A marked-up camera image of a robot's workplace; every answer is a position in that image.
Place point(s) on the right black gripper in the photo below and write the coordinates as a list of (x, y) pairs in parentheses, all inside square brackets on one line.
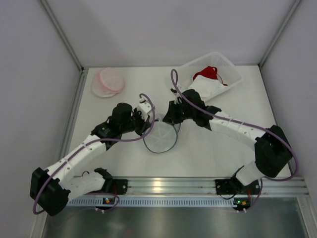
[(174, 112)]

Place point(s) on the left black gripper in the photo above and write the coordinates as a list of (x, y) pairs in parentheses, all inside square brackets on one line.
[(138, 121)]

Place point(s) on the blue trimmed mesh laundry bag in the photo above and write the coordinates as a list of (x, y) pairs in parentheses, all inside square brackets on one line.
[(163, 137)]

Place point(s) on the pink trimmed mesh laundry bag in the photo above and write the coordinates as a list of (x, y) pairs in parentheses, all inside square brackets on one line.
[(107, 82)]

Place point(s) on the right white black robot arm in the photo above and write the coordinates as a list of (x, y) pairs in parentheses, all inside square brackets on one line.
[(214, 143)]

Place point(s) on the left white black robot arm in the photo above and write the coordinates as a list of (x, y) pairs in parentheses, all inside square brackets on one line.
[(100, 140)]

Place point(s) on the white garment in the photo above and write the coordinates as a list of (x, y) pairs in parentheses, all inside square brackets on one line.
[(206, 87)]

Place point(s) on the red garment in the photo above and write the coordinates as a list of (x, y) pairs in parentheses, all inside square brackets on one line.
[(210, 72)]

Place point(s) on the white plastic basket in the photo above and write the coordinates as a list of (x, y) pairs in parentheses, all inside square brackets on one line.
[(226, 69)]

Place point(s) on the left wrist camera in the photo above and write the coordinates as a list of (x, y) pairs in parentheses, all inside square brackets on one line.
[(145, 108)]

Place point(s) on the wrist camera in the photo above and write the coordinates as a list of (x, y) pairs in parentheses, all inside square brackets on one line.
[(145, 108), (176, 91)]

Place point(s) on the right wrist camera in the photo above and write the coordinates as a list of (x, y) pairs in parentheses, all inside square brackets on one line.
[(176, 91)]

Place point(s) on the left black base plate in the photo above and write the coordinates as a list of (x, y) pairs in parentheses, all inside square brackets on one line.
[(115, 186)]

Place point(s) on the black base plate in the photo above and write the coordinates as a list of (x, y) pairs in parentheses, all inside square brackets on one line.
[(228, 186), (115, 186)]

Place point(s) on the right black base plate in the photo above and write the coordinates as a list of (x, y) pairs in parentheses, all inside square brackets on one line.
[(228, 186)]

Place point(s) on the perforated white cable duct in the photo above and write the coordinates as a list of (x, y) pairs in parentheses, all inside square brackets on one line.
[(156, 202)]

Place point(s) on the aluminium mounting rail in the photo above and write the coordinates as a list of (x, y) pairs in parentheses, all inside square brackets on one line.
[(188, 186)]

